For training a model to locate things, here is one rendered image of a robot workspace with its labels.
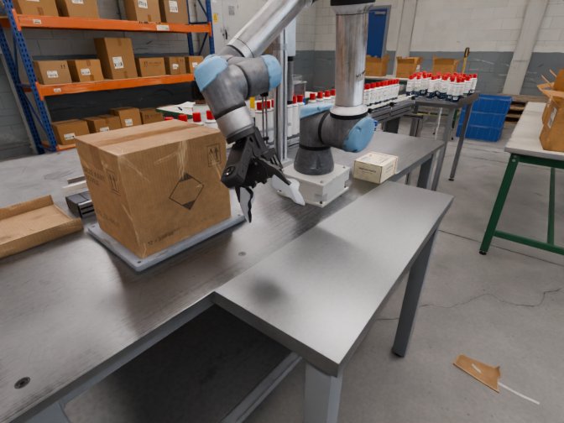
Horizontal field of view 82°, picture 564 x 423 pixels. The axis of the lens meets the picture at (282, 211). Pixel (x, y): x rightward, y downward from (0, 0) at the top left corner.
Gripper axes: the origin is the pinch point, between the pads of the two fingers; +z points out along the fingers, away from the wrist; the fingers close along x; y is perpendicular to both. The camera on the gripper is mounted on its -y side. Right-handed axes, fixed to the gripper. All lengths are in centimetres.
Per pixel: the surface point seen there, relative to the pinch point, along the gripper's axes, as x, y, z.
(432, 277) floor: -5, 134, 108
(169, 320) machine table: 19.8, -22.4, 7.9
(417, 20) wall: -47, 847, -101
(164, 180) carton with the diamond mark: 23.0, -1.5, -17.7
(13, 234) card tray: 76, -12, -22
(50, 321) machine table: 39, -32, -2
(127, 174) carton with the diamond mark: 23.8, -9.8, -22.3
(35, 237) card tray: 64, -13, -19
